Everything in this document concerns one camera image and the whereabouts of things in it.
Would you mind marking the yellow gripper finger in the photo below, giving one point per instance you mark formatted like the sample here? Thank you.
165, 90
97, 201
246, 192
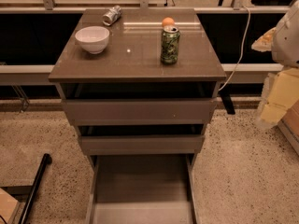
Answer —
264, 42

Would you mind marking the green soda can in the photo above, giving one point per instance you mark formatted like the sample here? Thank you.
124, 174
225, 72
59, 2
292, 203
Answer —
169, 44

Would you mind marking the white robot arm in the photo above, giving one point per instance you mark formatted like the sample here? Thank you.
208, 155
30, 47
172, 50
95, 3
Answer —
283, 40

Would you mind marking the brown drawer cabinet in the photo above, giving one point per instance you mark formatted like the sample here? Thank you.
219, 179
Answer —
130, 68

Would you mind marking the top drawer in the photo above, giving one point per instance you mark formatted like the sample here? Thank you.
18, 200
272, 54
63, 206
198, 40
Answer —
139, 112

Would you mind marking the silver can lying down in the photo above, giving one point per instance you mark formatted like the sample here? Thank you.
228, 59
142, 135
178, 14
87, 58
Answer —
112, 15

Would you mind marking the middle drawer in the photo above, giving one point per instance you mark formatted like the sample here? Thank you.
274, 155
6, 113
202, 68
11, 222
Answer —
135, 145

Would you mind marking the open bottom drawer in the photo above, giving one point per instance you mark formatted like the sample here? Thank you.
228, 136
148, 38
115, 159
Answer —
142, 189

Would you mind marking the cardboard box right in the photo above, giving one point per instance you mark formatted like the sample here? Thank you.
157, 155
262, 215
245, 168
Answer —
289, 126

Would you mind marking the cardboard box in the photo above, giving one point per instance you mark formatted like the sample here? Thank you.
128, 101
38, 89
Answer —
8, 207
289, 126

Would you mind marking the orange ball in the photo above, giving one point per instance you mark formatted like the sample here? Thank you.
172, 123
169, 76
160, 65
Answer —
167, 21

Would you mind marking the white ceramic bowl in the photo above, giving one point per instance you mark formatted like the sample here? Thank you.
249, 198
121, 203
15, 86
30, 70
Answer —
93, 39

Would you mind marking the black pole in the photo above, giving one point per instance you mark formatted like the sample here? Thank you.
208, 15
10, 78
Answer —
46, 160

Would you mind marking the cardboard box bottom left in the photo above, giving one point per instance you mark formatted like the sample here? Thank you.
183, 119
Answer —
8, 207

